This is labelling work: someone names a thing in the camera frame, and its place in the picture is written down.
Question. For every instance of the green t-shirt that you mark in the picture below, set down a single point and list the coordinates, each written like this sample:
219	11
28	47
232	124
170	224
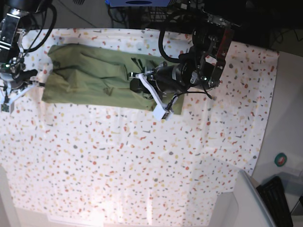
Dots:
87	75

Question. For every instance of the terrazzo patterned tablecloth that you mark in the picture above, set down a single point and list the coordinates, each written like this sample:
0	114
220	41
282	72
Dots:
99	164

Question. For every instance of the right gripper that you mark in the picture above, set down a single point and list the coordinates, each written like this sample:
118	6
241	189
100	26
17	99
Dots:
16	81

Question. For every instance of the black keyboard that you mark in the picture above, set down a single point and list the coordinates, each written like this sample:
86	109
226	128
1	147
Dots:
273	196

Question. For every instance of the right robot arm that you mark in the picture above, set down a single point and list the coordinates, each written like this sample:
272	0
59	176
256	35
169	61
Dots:
13	27

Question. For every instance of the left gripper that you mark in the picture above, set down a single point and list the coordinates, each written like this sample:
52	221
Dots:
163	78

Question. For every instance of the green tape roll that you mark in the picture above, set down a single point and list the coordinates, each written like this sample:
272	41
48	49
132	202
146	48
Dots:
280	160

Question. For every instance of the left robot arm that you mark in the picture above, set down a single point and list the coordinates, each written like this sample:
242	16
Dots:
202	66

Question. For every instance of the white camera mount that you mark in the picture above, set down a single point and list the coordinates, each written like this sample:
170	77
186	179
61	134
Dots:
9	95
161	111

